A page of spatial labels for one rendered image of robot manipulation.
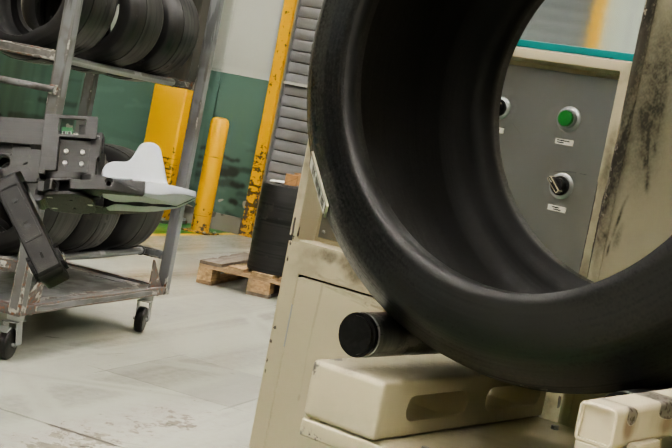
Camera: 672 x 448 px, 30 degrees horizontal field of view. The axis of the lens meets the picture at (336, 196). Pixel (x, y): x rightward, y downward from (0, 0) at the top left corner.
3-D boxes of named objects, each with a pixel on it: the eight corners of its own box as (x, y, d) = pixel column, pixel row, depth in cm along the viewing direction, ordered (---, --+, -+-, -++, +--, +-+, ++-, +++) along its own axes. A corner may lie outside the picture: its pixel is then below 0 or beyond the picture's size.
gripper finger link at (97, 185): (144, 176, 121) (52, 171, 120) (143, 192, 120) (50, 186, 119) (147, 190, 125) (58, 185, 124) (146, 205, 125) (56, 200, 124)
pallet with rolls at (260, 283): (253, 270, 890) (274, 164, 886) (362, 294, 871) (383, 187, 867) (195, 282, 773) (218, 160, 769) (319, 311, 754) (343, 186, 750)
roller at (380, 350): (511, 306, 152) (543, 318, 149) (501, 341, 152) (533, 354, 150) (343, 305, 124) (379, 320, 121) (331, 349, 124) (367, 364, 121)
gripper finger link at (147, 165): (198, 141, 123) (103, 135, 123) (194, 198, 122) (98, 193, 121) (198, 150, 126) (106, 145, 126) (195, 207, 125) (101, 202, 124)
